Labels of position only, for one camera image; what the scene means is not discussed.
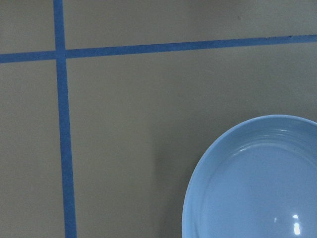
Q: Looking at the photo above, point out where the blue plastic plate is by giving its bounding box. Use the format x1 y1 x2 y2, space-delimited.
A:
182 115 317 238

